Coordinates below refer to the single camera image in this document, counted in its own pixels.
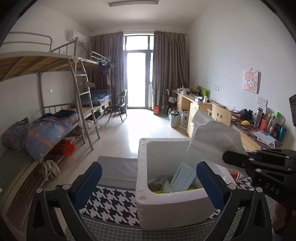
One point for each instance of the patterned desk mat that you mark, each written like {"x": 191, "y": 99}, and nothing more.
{"x": 252, "y": 129}

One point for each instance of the person's right hand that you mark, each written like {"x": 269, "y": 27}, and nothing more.
{"x": 279, "y": 217}

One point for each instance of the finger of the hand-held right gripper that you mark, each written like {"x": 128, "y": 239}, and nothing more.
{"x": 235, "y": 158}
{"x": 272, "y": 153}

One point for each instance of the blue plaid quilt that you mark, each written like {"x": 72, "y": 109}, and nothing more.
{"x": 46, "y": 134}

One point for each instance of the yellow foam fruit net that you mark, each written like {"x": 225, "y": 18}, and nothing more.
{"x": 158, "y": 191}

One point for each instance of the green bag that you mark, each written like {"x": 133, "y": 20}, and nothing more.
{"x": 204, "y": 92}

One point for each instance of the brown curtain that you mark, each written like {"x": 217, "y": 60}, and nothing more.
{"x": 111, "y": 58}
{"x": 171, "y": 69}

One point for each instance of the red plastic bag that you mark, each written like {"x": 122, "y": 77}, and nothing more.
{"x": 66, "y": 148}

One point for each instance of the white carton box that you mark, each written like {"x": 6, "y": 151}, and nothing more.
{"x": 185, "y": 118}

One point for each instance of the grey metal bunk bed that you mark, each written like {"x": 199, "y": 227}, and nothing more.
{"x": 27, "y": 64}
{"x": 97, "y": 56}

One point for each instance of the white papers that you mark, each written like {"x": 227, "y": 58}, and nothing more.
{"x": 266, "y": 138}

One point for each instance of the dark hanging clothes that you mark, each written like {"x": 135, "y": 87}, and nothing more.
{"x": 105, "y": 68}

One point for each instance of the white face mask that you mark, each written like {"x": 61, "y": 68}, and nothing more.
{"x": 212, "y": 132}

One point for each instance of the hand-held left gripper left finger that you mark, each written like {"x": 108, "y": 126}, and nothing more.
{"x": 90, "y": 183}

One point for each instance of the dark blue bedding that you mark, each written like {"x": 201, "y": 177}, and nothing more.
{"x": 99, "y": 97}

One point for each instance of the orange container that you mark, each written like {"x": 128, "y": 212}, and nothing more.
{"x": 156, "y": 110}

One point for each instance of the white double wall socket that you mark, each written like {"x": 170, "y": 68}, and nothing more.
{"x": 261, "y": 102}

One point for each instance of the glass balcony door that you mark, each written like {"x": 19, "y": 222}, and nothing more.
{"x": 138, "y": 76}

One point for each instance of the grey trash bin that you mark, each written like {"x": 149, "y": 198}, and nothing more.
{"x": 175, "y": 120}

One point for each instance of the long wooden desk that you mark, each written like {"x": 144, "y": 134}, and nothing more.
{"x": 195, "y": 109}

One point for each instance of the row of toiletry bottles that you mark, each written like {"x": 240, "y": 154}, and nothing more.
{"x": 281, "y": 133}

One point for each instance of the black folding chair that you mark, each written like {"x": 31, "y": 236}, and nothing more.
{"x": 121, "y": 97}

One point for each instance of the grey patterned bundle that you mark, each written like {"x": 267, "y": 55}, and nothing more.
{"x": 15, "y": 134}

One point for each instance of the red snack packet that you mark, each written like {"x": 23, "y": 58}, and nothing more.
{"x": 234, "y": 174}

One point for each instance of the black headphones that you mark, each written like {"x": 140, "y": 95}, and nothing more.
{"x": 245, "y": 113}

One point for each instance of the ceiling light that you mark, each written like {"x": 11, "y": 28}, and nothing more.
{"x": 134, "y": 3}

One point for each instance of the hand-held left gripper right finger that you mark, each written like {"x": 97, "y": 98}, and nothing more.
{"x": 210, "y": 185}

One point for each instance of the wooden chair with smiley face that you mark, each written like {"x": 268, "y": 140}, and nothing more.
{"x": 222, "y": 115}

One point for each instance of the white foam box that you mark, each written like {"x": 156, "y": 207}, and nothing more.
{"x": 175, "y": 208}

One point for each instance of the cartoon wall poster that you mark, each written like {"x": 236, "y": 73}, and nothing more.
{"x": 251, "y": 81}

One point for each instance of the grey metal bed ladder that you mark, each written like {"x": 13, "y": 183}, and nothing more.
{"x": 84, "y": 93}

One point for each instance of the houndstooth tablecloth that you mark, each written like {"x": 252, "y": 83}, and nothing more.
{"x": 108, "y": 204}

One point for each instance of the white air conditioner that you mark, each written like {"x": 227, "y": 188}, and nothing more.
{"x": 76, "y": 36}

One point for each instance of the beige cloth bundle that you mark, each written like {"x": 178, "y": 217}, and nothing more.
{"x": 49, "y": 168}

